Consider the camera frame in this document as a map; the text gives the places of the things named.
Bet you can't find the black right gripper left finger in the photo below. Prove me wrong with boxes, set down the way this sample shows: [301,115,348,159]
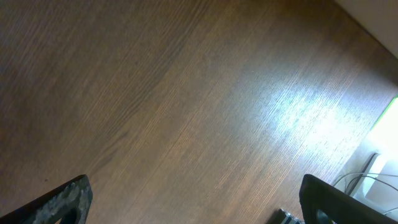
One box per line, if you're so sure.
[1,174,93,224]

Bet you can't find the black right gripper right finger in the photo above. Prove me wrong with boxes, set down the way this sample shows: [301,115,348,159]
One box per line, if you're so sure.
[299,174,397,224]

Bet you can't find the white floor power strip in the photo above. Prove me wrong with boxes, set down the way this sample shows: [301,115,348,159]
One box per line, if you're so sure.
[344,154,397,216]

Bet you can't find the aluminium table frame rail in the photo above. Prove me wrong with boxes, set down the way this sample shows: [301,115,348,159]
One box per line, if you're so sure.
[270,209,305,224]

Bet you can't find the grey floor cables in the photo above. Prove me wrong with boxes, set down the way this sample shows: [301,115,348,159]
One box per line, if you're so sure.
[332,172,398,215]

